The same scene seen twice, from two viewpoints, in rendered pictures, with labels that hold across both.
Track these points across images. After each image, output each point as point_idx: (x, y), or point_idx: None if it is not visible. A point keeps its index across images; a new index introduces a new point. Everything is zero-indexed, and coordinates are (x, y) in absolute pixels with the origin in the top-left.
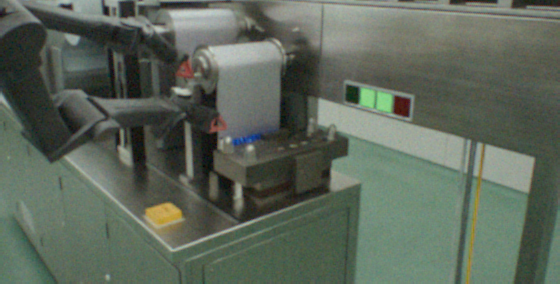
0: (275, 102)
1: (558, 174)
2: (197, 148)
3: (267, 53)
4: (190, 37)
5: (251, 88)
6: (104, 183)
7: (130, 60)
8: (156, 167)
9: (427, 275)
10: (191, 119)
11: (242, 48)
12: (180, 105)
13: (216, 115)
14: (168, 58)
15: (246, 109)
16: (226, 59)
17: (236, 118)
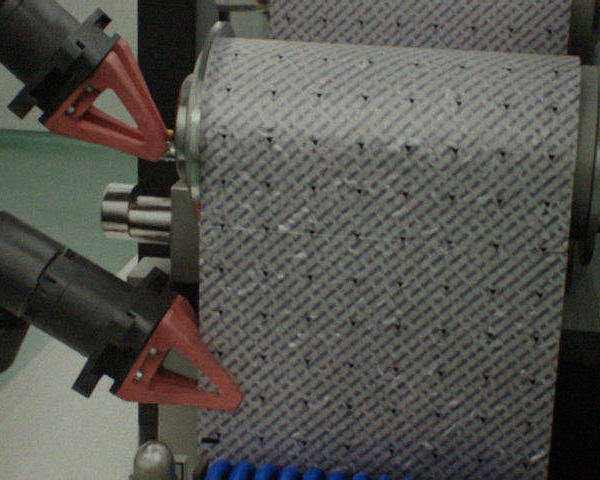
0: (528, 358)
1: None
2: (185, 449)
3: (509, 109)
4: (335, 3)
5: (384, 259)
6: None
7: (159, 64)
8: None
9: None
10: (39, 322)
11: (387, 66)
12: None
13: (123, 335)
14: (13, 55)
15: (350, 350)
16: (265, 101)
17: (293, 376)
